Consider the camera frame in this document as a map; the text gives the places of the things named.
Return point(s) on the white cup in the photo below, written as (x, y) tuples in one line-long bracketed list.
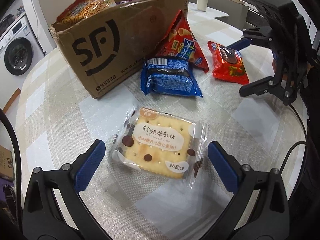
[(202, 5)]

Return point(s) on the plaid tablecloth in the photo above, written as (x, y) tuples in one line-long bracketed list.
[(154, 179)]

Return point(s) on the red chocolate pie packet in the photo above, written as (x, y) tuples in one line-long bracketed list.
[(227, 64)]

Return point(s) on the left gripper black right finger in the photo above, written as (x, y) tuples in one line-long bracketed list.
[(269, 218)]

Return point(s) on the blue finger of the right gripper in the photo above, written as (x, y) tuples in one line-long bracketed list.
[(266, 85), (240, 44)]

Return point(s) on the orange stick snack bag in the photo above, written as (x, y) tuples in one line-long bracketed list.
[(83, 9)]

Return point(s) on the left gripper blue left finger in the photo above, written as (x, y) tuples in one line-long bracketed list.
[(90, 162)]

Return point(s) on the white washing machine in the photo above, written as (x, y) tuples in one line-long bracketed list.
[(20, 52)]

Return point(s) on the red cone crisps bag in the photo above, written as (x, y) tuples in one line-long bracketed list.
[(179, 42)]

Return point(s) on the cracker biscuit packet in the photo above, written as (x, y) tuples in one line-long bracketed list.
[(161, 143)]

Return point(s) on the blue cookie packet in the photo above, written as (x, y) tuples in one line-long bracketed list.
[(169, 76)]

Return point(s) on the brown SF cardboard box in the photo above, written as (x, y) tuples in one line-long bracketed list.
[(107, 48)]

